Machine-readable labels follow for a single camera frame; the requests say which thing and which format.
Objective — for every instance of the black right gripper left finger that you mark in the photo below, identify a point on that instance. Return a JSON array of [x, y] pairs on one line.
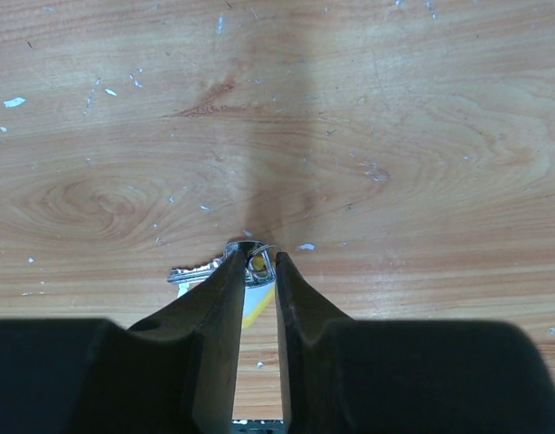
[[171, 372]]

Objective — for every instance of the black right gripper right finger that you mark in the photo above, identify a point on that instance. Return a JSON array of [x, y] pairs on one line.
[[342, 375]]

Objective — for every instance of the key with yellow tag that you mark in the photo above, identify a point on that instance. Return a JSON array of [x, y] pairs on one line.
[[260, 276]]

